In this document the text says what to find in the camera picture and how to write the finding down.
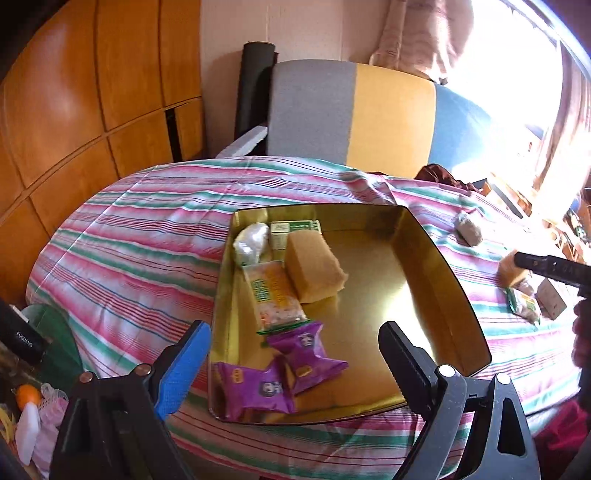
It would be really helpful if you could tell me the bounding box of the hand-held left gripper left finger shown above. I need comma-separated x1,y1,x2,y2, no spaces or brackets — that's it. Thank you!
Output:
48,320,213,480

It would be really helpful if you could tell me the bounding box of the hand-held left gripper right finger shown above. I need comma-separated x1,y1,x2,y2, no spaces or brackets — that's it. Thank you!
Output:
378,320,541,480

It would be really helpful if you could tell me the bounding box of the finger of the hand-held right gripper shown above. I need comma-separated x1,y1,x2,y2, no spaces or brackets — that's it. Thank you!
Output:
514,251,591,289

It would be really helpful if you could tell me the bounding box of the small grey box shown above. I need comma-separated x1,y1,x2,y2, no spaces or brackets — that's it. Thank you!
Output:
536,278,568,320

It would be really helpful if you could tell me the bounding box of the yellow sponge block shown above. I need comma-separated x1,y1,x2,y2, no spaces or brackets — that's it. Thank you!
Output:
499,250,532,289
283,231,346,304

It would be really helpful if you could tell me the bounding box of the green and white snack packet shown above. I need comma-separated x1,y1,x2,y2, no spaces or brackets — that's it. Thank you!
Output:
505,286,542,325

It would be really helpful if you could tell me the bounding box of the gold rectangular tin box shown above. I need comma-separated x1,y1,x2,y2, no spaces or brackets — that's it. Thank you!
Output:
207,204,491,424

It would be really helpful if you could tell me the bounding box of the purple snack packet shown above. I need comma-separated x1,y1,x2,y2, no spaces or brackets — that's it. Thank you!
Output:
216,355,297,422
267,322,349,395

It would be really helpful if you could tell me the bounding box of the grey ball snack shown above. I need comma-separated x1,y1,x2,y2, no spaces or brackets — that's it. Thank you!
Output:
454,211,483,247

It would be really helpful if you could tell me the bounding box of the yellow cracker packet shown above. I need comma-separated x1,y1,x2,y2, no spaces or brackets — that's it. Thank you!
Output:
242,260,309,335

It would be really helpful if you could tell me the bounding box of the white ball snack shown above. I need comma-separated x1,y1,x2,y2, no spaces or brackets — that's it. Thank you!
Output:
232,223,271,266

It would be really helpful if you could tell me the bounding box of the green and white small box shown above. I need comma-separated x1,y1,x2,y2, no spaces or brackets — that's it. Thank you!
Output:
269,220,322,252

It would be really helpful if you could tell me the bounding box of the wooden side shelf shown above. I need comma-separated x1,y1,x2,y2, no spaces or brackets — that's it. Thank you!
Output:
489,180,536,217

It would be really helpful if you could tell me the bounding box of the green round stool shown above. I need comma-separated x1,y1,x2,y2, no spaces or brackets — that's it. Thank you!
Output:
21,305,86,384

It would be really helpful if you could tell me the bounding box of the pink plastic basket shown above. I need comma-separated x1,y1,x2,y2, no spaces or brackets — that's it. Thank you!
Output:
30,383,70,476

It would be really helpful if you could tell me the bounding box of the striped pink green tablecloth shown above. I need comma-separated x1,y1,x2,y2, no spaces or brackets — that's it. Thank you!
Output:
25,156,585,480

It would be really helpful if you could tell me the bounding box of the brown crumpled cloth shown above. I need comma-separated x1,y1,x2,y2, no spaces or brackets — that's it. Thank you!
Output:
416,164,485,192

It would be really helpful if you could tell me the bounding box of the orange round object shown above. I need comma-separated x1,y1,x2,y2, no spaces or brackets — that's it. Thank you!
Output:
16,384,42,409

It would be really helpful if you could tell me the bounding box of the black thermos bottle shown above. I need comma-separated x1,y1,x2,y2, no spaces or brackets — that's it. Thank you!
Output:
0,300,49,365

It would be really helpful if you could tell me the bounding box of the white plastic bottle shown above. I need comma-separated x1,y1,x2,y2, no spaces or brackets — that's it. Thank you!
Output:
16,401,42,464

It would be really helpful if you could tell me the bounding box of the red cloth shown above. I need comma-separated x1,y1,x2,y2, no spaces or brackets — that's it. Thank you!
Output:
536,399,591,469

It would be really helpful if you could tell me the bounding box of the white foam piece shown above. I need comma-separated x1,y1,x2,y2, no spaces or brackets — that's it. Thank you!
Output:
217,126,269,160

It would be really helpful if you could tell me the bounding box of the patterned beige curtain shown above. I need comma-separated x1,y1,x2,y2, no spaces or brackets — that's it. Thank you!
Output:
369,0,476,86

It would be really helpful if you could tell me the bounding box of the grey yellow blue chair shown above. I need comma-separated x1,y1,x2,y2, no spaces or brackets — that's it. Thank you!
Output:
265,60,495,181

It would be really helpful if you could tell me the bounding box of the black rolled mat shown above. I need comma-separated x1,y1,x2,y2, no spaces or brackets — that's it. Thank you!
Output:
235,42,278,139

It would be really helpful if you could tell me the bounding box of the wooden wardrobe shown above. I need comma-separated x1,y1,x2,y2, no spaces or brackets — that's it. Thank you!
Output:
0,0,206,310

